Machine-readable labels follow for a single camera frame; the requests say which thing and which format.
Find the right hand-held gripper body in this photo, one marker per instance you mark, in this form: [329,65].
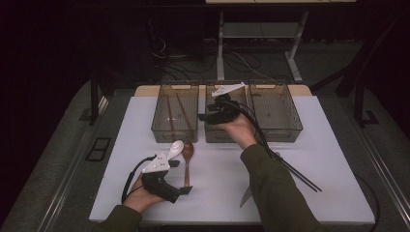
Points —
[227,109]

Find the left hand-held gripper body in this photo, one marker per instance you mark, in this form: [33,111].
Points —
[154,164]

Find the white ceramic spoon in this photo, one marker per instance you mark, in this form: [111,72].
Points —
[176,147]

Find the smoky clear plastic bin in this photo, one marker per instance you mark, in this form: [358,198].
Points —
[277,109]
[161,129]
[214,135]

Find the brown wooden spoon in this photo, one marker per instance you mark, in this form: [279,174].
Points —
[188,151]

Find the steel table knife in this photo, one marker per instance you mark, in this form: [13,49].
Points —
[245,197]

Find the black chopstick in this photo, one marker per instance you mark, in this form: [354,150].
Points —
[299,178]
[303,175]

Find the person's right hand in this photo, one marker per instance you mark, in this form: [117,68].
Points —
[241,132]

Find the person's left hand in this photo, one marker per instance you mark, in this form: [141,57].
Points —
[138,198]

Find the black metal stand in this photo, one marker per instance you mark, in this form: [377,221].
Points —
[94,103]
[359,106]

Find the black floor outlet frame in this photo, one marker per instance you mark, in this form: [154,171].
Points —
[98,149]

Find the white metal frame desk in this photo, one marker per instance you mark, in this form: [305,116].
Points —
[220,48]

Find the metal floor rail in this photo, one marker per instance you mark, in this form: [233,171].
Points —
[61,193]
[386,174]

